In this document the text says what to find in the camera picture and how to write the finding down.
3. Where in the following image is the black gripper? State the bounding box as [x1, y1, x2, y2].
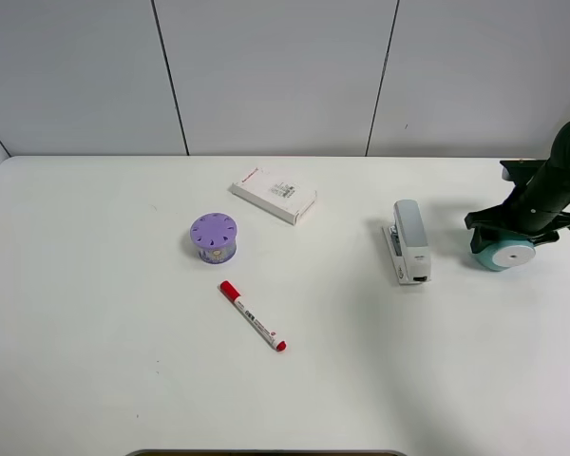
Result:
[465, 160, 570, 255]

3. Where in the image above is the teal pencil sharpener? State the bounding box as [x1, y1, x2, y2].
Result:
[471, 230, 536, 272]

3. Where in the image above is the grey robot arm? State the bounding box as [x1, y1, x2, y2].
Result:
[465, 121, 570, 255]

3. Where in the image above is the white grey stapler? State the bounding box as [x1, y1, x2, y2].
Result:
[383, 199, 431, 285]

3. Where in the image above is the white flat cardboard box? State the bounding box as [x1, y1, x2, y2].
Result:
[229, 167, 317, 226]

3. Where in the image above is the red capped whiteboard marker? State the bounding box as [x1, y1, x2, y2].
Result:
[218, 280, 287, 352]

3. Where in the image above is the purple round air freshener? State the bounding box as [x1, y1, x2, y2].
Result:
[189, 213, 238, 264]

